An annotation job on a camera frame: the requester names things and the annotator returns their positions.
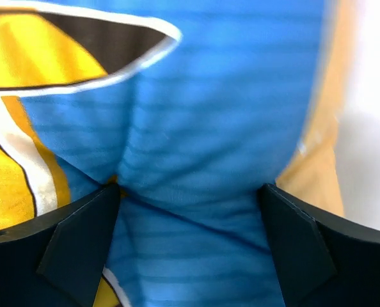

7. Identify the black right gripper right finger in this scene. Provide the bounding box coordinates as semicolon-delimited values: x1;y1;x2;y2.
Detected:
257;184;380;307

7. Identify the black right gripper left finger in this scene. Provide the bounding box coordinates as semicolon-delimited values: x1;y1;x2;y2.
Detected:
0;184;120;307

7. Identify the blue Pikachu pillowcase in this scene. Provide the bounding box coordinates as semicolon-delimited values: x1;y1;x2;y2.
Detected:
0;0;360;307

